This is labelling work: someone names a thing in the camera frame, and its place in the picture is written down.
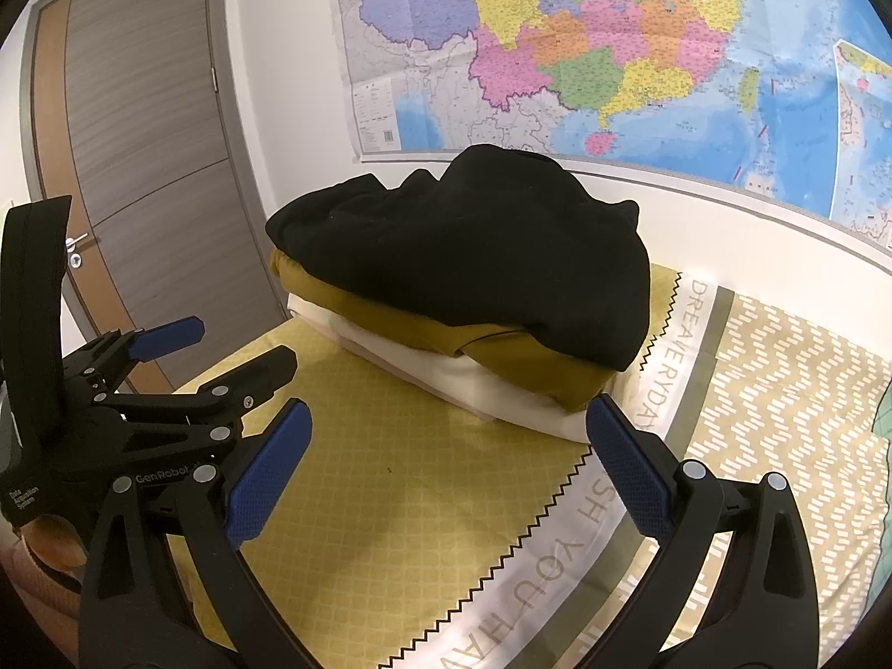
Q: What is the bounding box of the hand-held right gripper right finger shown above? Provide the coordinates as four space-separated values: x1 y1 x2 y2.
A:
568 394 818 669

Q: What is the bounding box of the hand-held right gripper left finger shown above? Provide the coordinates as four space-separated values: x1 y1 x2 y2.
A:
78 399 328 669

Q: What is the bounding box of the colourful wall map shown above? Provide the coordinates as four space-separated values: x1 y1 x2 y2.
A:
333 0 892 252

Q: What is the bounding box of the mustard garment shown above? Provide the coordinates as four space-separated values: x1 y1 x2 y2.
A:
270 251 614 414

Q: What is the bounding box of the cream garment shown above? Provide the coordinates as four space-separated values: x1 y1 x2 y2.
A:
285 293 593 443

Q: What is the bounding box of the black garment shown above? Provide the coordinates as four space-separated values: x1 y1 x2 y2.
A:
265 143 652 372

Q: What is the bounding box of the person's left hand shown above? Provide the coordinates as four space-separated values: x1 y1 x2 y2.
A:
12 521 90 576

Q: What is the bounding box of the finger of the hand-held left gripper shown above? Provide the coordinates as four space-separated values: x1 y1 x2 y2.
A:
62 316 205 398
104 346 299 476

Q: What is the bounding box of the grey wooden door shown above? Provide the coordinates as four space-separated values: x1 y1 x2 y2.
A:
21 0 287 398

